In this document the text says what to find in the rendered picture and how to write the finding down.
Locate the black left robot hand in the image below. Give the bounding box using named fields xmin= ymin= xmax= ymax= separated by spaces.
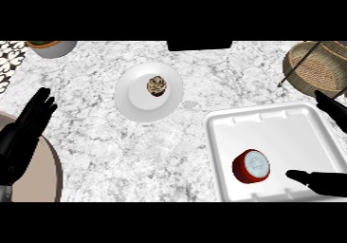
xmin=0 ymin=87 xmax=59 ymax=187

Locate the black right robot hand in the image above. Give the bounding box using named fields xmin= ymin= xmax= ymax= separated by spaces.
xmin=285 ymin=89 xmax=347 ymax=198

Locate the white tray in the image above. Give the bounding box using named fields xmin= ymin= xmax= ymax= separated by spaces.
xmin=202 ymin=101 xmax=347 ymax=203

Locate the red can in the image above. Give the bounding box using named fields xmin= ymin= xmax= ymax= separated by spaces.
xmin=230 ymin=149 xmax=272 ymax=185

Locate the wicker tiered basket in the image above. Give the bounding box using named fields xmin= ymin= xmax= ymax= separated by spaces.
xmin=276 ymin=41 xmax=347 ymax=100

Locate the beige round stool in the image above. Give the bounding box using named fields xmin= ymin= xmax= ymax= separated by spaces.
xmin=0 ymin=109 xmax=65 ymax=203

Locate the grey plant pot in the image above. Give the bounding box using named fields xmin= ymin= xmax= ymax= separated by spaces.
xmin=25 ymin=41 xmax=78 ymax=60

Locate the white plate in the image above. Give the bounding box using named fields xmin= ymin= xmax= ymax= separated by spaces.
xmin=113 ymin=62 xmax=184 ymax=123

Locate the brown cupcake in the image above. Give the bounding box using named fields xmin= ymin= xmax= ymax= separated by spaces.
xmin=146 ymin=75 xmax=170 ymax=98

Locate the black appliance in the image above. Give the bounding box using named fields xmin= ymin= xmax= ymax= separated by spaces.
xmin=167 ymin=41 xmax=233 ymax=52

